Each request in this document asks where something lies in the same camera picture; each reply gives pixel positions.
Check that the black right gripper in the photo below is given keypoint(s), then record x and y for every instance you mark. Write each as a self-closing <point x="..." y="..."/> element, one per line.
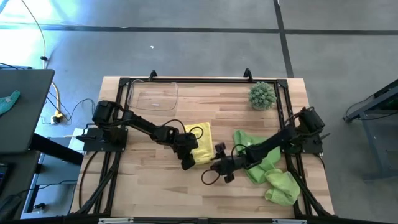
<point x="230" y="165"/>

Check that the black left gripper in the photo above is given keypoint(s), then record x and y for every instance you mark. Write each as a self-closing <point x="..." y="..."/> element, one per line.
<point x="186" y="144"/>

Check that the yellow microfiber towel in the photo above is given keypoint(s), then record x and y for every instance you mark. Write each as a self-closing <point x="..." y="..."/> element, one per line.
<point x="205" y="146"/>

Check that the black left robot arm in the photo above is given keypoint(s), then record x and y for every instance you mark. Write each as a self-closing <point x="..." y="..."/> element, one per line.
<point x="146" y="127"/>

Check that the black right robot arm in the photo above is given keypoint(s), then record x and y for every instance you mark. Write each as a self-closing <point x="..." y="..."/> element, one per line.
<point x="273" y="140"/>

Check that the light green microfiber towel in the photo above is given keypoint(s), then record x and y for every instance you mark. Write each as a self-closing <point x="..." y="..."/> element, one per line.
<point x="284" y="189"/>

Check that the clear plastic basket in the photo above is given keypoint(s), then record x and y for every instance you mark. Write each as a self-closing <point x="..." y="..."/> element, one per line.
<point x="152" y="105"/>

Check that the artificial plant in patterned pot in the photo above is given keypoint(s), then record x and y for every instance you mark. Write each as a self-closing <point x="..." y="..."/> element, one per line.
<point x="262" y="96"/>

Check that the yellow power plug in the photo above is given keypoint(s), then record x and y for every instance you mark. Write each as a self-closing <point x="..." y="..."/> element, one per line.
<point x="57" y="118"/>

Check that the dark grey desk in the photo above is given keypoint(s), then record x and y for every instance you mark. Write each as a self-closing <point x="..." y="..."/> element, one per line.
<point x="28" y="109"/>

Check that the grey metal side table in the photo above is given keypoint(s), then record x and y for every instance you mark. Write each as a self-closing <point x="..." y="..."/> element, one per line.
<point x="388" y="93"/>

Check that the teal cloth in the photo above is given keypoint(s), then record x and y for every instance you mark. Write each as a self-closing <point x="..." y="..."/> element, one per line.
<point x="7" y="101"/>

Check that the silver metal bracket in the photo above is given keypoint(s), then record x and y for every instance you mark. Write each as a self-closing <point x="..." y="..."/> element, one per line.
<point x="289" y="221"/>
<point x="115" y="220"/>

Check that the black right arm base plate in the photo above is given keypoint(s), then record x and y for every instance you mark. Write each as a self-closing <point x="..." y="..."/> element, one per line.
<point x="314" y="146"/>

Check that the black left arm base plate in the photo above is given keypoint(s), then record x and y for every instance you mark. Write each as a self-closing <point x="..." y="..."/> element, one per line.
<point x="90" y="144"/>

